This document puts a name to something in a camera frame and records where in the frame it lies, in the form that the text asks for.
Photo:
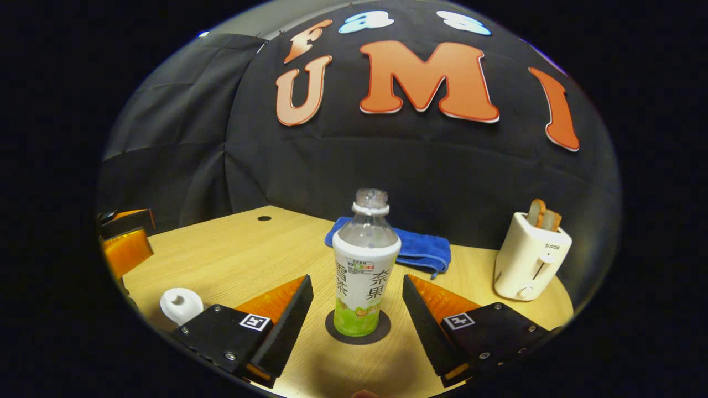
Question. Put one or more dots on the blue towel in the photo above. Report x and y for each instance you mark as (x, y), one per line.
(420, 249)

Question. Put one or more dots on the toast slice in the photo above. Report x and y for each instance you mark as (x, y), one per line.
(534, 211)
(551, 221)

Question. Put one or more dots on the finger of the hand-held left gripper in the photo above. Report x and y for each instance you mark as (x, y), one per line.
(127, 251)
(130, 221)

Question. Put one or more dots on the white toaster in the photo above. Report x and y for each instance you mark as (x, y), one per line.
(528, 265)

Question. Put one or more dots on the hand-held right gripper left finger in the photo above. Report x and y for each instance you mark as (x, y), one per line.
(290, 326)

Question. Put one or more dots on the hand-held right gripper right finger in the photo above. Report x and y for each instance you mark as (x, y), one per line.
(428, 329)

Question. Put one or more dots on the clear water bottle white label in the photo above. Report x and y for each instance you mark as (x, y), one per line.
(365, 276)

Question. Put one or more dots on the dark round coaster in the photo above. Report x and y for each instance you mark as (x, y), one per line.
(381, 331)

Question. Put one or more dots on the black backdrop cloth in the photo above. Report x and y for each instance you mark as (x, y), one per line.
(415, 166)

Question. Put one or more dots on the white teacup lid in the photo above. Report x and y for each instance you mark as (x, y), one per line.
(185, 303)

